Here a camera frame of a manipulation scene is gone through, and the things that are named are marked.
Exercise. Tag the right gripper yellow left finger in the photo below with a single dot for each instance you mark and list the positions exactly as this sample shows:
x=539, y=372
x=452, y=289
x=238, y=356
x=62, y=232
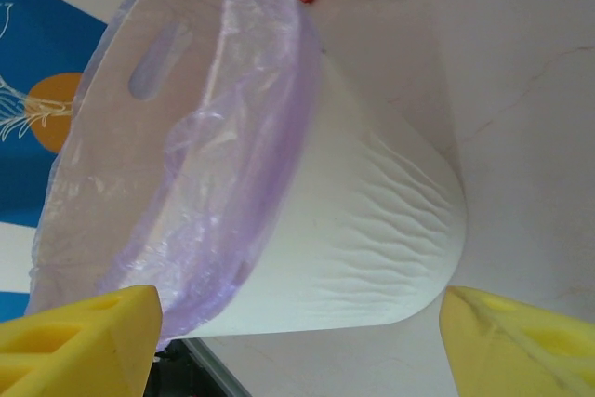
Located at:
x=116, y=322

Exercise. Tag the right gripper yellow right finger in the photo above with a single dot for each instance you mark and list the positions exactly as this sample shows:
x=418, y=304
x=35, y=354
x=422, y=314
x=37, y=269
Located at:
x=534, y=360

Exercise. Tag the white plastic bin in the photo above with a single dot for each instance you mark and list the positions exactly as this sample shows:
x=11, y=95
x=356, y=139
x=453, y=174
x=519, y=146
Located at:
x=372, y=229

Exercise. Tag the purple plastic bin liner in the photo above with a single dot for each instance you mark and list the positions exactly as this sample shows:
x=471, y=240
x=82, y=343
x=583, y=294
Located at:
x=279, y=113

